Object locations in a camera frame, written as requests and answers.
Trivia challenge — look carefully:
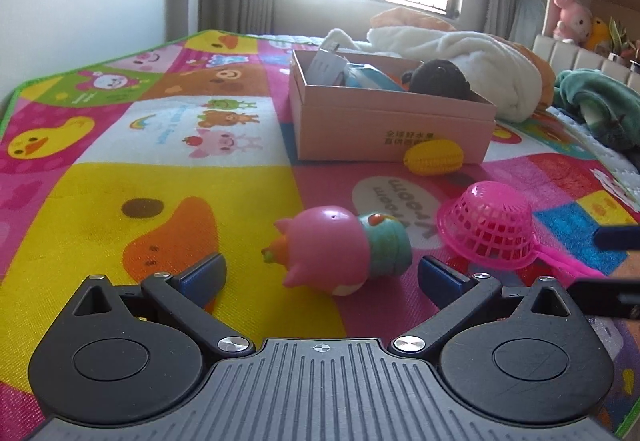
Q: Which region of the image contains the pink toy strainer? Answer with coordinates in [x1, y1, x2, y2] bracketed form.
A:
[436, 182, 608, 279]

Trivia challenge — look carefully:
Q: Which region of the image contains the pink and teal pig toy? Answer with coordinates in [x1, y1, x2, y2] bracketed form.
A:
[261, 206, 413, 297]

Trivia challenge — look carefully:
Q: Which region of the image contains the pink cardboard box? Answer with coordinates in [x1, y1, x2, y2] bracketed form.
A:
[287, 48, 498, 164]

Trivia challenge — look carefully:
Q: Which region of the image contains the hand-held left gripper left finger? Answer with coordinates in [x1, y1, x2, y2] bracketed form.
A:
[74, 251, 255, 357]

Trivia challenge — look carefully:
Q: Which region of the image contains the colourful cartoon play mat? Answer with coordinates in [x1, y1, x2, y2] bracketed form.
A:
[0, 28, 640, 438]

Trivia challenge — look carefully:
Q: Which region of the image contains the beige padded headboard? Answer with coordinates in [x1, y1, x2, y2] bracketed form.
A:
[530, 34, 640, 98]

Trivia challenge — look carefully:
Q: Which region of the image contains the white fleece blanket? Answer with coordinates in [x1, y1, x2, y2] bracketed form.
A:
[320, 26, 547, 123]

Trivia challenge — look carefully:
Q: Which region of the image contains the pink bunny plush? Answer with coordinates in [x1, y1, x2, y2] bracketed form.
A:
[551, 0, 594, 45]

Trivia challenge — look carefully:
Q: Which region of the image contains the green blanket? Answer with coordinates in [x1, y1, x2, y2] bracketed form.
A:
[554, 68, 640, 153]

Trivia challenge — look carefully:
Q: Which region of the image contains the white quilted bedspread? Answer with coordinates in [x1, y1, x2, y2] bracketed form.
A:
[542, 105, 640, 214]

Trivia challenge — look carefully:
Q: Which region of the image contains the black plush toy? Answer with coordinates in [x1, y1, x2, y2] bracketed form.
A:
[402, 60, 476, 99]

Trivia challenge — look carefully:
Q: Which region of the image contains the potted plant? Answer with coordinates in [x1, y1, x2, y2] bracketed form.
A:
[606, 18, 640, 64]

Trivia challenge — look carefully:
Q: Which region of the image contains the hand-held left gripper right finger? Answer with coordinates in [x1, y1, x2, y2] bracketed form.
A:
[389, 254, 572, 357]

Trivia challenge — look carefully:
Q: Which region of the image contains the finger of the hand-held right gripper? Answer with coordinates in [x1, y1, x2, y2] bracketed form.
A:
[594, 225, 640, 252]
[569, 277, 640, 320]

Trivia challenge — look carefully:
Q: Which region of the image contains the blue and white tissue pack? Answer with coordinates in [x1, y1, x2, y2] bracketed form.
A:
[345, 64, 403, 93]

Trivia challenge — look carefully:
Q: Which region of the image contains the yellow plush toy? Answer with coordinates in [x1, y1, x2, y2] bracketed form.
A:
[584, 16, 612, 53]

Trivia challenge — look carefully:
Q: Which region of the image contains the yellow toy corn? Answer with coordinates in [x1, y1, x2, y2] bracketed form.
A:
[403, 144, 466, 177]

